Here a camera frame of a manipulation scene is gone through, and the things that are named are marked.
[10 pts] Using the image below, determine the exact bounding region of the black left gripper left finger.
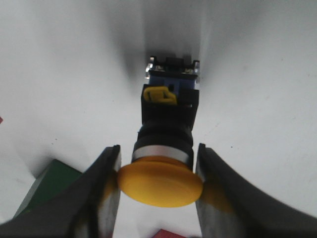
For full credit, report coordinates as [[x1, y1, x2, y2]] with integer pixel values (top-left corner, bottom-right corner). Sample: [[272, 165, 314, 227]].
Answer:
[[0, 145, 121, 238]]

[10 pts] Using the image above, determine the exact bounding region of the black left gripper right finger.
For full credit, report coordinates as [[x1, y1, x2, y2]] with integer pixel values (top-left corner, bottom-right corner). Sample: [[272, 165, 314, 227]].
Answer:
[[196, 144, 317, 238]]

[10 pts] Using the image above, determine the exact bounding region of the yellow push button switch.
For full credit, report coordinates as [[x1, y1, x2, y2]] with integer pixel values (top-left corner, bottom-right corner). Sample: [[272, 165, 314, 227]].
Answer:
[[118, 56, 203, 208]]

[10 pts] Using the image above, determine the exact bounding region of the left green wooden cube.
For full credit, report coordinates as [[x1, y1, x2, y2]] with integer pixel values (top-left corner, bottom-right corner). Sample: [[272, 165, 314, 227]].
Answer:
[[13, 159, 83, 218]]

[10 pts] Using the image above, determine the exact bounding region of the pink wooden cube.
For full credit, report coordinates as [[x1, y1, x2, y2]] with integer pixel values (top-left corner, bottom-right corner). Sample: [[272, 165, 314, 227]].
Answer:
[[151, 229, 186, 238]]

